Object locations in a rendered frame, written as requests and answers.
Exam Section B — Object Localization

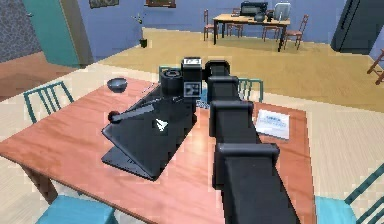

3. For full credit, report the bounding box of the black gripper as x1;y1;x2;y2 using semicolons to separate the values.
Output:
107;66;185;124

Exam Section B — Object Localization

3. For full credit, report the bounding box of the black laptop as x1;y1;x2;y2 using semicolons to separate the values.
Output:
101;93;198;182

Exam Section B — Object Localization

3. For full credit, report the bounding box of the dark grey bowl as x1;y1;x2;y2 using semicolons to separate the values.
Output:
106;77;129;94

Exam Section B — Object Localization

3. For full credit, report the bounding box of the orange wooden table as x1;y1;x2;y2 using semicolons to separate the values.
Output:
0;76;317;224

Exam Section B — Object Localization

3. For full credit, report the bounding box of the green house plant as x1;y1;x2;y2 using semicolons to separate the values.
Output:
132;12;150;49

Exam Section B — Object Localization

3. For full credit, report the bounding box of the teal metal chair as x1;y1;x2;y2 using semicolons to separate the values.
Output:
22;80;75;125
314;162;384;224
35;194;118;224
237;77;265;103

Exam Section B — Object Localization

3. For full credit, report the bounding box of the teal room door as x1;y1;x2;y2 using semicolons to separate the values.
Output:
21;0;82;69

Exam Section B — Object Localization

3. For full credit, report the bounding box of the brown framed picture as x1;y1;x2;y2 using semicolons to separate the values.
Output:
144;0;177;9

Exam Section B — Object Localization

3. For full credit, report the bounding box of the brown wooden chair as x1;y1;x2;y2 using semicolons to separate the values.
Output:
261;25;283;43
366;47;384;86
282;13;310;51
226;7;245;38
202;8;217;42

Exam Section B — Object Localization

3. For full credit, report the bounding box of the dark framed picture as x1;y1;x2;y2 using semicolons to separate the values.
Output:
88;0;120;10

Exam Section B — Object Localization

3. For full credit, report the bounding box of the white book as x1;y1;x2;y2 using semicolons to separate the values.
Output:
254;108;291;141

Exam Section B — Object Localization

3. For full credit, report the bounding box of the light wooden table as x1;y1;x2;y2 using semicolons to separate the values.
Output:
212;13;291;53

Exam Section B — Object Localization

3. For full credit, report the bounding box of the black microwave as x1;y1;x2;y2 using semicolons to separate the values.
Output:
239;1;269;18

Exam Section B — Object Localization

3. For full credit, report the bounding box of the grey white appliance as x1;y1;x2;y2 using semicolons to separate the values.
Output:
273;2;292;22

